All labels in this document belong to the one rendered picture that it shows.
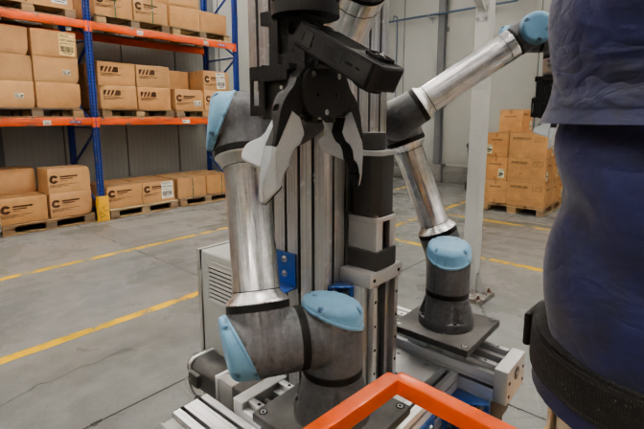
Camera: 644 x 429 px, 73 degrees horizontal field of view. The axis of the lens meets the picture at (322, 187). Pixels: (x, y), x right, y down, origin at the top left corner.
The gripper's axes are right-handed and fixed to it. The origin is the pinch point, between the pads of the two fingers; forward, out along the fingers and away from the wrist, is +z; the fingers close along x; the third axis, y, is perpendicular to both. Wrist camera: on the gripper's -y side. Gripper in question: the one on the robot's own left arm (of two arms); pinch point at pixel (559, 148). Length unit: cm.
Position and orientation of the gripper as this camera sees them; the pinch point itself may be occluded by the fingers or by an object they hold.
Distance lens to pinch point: 138.6
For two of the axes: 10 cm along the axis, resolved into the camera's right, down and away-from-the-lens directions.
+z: 0.0, 9.9, 1.6
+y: -7.5, -1.0, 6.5
